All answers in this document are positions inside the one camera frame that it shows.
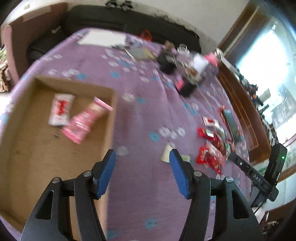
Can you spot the cardboard box tray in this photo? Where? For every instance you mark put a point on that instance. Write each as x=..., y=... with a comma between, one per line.
x=34, y=152

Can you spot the wooden cabinet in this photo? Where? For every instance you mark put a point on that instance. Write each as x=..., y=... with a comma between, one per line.
x=252, y=127

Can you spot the red foil packet under phone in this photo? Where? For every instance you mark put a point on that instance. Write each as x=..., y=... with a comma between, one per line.
x=222, y=113

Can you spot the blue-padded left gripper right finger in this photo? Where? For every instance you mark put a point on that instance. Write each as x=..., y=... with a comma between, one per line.
x=234, y=218

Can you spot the right hand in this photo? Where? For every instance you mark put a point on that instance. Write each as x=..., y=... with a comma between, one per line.
x=259, y=213

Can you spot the pink thermos bottle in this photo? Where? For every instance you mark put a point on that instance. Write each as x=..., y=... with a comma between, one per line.
x=212, y=59

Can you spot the purple floral tablecloth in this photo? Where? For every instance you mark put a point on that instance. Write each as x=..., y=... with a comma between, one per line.
x=143, y=200

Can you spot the white red snack packet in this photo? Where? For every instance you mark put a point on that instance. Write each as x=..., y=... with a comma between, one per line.
x=60, y=109

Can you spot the black smartphone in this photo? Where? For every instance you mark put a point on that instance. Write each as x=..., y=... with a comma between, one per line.
x=233, y=128

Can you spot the white cylindrical container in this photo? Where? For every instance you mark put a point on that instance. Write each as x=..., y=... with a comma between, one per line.
x=199, y=63

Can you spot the white red wafer packet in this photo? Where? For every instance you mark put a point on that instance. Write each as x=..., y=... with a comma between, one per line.
x=210, y=122

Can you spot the grey notebook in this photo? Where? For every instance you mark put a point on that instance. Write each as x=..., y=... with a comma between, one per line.
x=140, y=53

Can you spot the dark red snack packet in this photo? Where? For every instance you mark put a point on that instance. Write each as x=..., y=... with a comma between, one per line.
x=202, y=157

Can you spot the white paper sheet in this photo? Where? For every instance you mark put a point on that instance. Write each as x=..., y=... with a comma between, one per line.
x=103, y=38

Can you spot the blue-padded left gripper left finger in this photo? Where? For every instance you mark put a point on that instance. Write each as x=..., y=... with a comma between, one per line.
x=50, y=218

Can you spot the black sofa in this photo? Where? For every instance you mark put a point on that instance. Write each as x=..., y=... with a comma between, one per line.
x=132, y=22

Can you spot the pink snack packet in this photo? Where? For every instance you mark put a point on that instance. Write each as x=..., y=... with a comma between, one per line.
x=81, y=124

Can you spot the black jar with cork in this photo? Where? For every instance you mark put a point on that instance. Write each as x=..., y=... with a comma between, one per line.
x=187, y=83
x=166, y=58

